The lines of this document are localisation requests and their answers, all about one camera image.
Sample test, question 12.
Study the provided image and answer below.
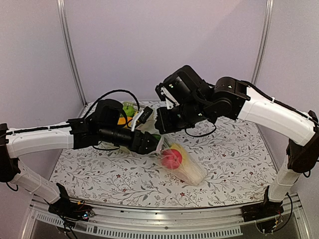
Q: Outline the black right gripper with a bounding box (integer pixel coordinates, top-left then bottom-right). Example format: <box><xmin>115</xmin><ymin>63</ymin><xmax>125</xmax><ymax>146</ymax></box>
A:
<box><xmin>155</xmin><ymin>98</ymin><xmax>209</xmax><ymax>134</ymax></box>

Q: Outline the green toy leaf vegetable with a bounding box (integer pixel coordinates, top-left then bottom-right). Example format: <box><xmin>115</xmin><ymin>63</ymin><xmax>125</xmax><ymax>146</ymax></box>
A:
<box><xmin>151</xmin><ymin>134</ymin><xmax>162</xmax><ymax>143</ymax></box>

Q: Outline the orange yellow toy mango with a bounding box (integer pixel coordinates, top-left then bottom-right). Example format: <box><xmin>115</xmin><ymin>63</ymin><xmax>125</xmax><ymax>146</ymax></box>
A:
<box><xmin>118</xmin><ymin>117</ymin><xmax>133</xmax><ymax>128</ymax></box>

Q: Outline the red toy food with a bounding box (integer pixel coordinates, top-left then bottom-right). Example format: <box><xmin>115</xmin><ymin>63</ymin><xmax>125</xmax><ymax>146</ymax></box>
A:
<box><xmin>161</xmin><ymin>149</ymin><xmax>182</xmax><ymax>169</ymax></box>

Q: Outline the clear zip top bag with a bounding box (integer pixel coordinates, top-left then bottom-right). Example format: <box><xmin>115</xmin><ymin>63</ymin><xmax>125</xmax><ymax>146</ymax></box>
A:
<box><xmin>131</xmin><ymin>112</ymin><xmax>205</xmax><ymax>186</ymax></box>

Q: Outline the green toy apple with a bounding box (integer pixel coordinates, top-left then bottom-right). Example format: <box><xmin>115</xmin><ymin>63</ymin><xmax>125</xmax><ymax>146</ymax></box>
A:
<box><xmin>123</xmin><ymin>105</ymin><xmax>136</xmax><ymax>118</ymax></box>

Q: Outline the toy napa cabbage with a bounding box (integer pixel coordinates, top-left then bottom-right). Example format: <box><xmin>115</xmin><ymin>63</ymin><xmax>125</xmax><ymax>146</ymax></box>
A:
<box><xmin>161</xmin><ymin>143</ymin><xmax>205</xmax><ymax>186</ymax></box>

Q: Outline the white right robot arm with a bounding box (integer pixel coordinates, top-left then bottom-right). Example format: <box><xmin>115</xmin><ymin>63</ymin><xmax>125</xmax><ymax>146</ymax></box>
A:
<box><xmin>155</xmin><ymin>65</ymin><xmax>319</xmax><ymax>222</ymax></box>

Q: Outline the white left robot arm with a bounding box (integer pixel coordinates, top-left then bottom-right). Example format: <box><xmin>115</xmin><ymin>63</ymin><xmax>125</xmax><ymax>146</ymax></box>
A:
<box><xmin>0</xmin><ymin>99</ymin><xmax>159</xmax><ymax>221</ymax></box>

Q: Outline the pale green plastic basket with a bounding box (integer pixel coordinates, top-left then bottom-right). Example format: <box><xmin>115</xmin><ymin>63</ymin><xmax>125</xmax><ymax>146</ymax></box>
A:
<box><xmin>122</xmin><ymin>101</ymin><xmax>160</xmax><ymax>118</ymax></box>

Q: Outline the floral patterned table mat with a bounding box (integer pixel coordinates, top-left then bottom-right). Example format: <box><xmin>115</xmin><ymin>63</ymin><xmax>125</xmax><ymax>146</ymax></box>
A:
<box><xmin>50</xmin><ymin>118</ymin><xmax>277</xmax><ymax>208</ymax></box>

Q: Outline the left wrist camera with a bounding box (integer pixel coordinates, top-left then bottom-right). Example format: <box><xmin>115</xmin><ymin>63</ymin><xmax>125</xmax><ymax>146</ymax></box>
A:
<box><xmin>131</xmin><ymin>107</ymin><xmax>153</xmax><ymax>131</ymax></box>

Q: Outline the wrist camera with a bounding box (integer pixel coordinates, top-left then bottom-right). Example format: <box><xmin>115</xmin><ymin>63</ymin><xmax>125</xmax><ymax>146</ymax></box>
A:
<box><xmin>131</xmin><ymin>107</ymin><xmax>153</xmax><ymax>131</ymax></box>
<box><xmin>155</xmin><ymin>83</ymin><xmax>179</xmax><ymax>110</ymax></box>

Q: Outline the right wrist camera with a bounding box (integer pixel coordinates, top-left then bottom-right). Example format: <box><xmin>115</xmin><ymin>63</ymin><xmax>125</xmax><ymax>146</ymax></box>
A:
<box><xmin>155</xmin><ymin>83</ymin><xmax>179</xmax><ymax>110</ymax></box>

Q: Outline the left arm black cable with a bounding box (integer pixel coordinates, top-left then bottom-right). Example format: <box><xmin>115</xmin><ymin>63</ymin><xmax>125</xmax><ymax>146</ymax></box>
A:
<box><xmin>84</xmin><ymin>89</ymin><xmax>140</xmax><ymax>118</ymax></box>

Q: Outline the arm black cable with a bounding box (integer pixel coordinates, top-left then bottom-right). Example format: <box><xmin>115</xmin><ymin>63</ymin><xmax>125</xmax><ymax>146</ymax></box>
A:
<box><xmin>84</xmin><ymin>89</ymin><xmax>140</xmax><ymax>118</ymax></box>
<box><xmin>246</xmin><ymin>82</ymin><xmax>319</xmax><ymax>125</ymax></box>

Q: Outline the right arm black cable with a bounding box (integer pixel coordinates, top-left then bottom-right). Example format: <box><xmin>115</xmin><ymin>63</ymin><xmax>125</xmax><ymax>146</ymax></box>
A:
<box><xmin>246</xmin><ymin>82</ymin><xmax>319</xmax><ymax>125</ymax></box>

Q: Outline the right aluminium frame post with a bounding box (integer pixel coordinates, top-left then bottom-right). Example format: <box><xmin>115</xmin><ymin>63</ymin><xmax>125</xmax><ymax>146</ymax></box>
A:
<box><xmin>251</xmin><ymin>0</ymin><xmax>274</xmax><ymax>85</ymax></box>

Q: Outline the aluminium frame post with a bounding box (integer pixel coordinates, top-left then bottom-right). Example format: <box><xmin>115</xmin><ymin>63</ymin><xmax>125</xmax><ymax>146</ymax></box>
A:
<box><xmin>251</xmin><ymin>0</ymin><xmax>274</xmax><ymax>85</ymax></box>
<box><xmin>56</xmin><ymin>0</ymin><xmax>87</xmax><ymax>106</ymax></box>

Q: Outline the front aluminium rail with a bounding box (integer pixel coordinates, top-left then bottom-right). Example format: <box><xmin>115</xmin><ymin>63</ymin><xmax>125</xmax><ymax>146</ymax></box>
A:
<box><xmin>22</xmin><ymin>194</ymin><xmax>312</xmax><ymax>239</ymax></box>

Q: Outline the left aluminium frame post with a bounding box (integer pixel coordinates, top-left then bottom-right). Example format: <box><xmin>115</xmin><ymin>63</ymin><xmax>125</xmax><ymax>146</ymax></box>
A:
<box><xmin>56</xmin><ymin>0</ymin><xmax>87</xmax><ymax>106</ymax></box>

